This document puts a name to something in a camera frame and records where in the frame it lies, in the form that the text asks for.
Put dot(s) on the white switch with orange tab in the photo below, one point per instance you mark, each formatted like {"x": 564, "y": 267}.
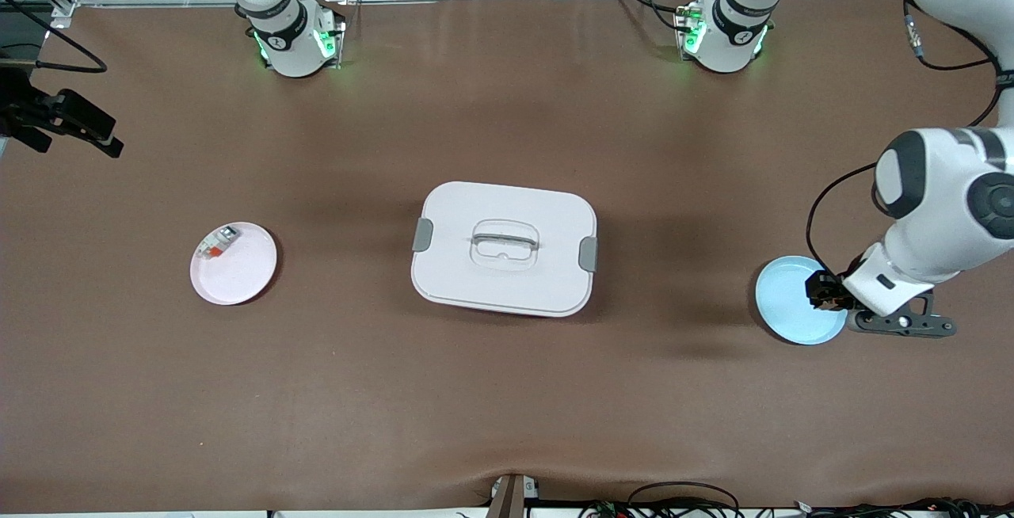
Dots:
{"x": 219, "y": 241}

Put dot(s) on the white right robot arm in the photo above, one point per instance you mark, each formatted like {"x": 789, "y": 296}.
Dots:
{"x": 289, "y": 43}

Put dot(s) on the brown camera mount post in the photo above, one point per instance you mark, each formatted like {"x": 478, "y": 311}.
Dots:
{"x": 511, "y": 498}

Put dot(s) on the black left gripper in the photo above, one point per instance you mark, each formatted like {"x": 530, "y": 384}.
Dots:
{"x": 829, "y": 286}

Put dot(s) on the pale pink round plate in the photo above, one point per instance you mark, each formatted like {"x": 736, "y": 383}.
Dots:
{"x": 238, "y": 268}

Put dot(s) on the white lidded storage box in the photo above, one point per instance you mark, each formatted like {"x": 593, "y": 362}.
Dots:
{"x": 507, "y": 280}

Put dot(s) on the light blue round plate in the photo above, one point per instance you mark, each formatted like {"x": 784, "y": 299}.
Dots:
{"x": 784, "y": 304}

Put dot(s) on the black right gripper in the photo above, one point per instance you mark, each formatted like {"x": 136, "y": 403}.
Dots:
{"x": 22, "y": 115}

